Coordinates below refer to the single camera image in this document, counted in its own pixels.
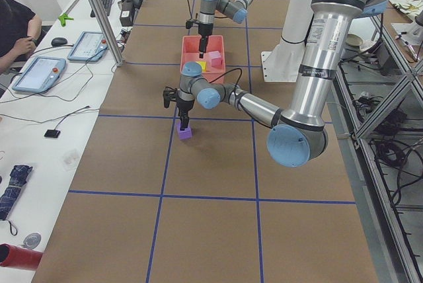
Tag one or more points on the black computer mouse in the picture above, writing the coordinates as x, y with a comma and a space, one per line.
59, 41

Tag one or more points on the pink plastic bin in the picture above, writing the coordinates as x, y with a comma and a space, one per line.
189, 52

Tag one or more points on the seated person in black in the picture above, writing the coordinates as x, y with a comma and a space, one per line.
21, 30

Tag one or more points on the small black device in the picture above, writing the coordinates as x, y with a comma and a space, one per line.
53, 133

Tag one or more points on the red cylinder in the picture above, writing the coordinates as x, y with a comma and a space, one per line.
19, 258

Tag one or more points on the blue teach pendant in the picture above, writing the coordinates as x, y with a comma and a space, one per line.
41, 75
89, 47

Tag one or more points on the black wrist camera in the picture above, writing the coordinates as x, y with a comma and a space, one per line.
169, 95
191, 22

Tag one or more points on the yellow foam block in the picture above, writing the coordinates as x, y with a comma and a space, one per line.
203, 65

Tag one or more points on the purple foam block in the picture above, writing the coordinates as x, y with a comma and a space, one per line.
185, 133

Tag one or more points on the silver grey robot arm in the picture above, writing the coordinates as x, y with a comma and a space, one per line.
309, 51
236, 10

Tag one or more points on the far blue teach pendant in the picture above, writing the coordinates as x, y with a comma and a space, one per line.
89, 47

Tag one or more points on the folded blue umbrella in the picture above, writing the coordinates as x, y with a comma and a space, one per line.
18, 178

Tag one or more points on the pink foam block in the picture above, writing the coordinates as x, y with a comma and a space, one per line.
215, 58

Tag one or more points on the near blue teach pendant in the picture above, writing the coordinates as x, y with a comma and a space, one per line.
41, 75

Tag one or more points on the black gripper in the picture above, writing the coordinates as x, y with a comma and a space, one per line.
204, 29
183, 106

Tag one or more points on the aluminium frame post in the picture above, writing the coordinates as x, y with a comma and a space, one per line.
107, 31

